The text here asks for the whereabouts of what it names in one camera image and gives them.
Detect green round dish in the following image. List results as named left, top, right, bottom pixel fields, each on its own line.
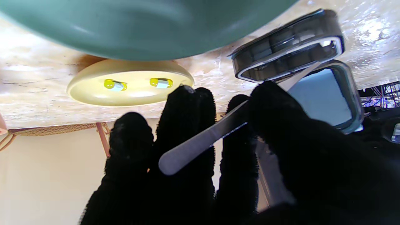
left=0, top=0, right=299, bottom=61

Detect dark pill box blue lid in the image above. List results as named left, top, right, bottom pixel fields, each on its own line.
left=230, top=9, right=365, bottom=135

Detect yellow white capsule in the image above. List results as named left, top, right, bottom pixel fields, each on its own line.
left=104, top=79, right=128, bottom=92
left=149, top=77, right=173, bottom=89

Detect metal tweezers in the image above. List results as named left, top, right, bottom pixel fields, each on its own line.
left=158, top=61, right=322, bottom=176

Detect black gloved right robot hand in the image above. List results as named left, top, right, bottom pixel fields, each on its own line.
left=80, top=82, right=400, bottom=225

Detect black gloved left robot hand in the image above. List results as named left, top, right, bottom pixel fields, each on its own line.
left=359, top=108, right=400, bottom=157

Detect yellow round dish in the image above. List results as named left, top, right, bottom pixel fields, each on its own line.
left=67, top=59, right=195, bottom=107

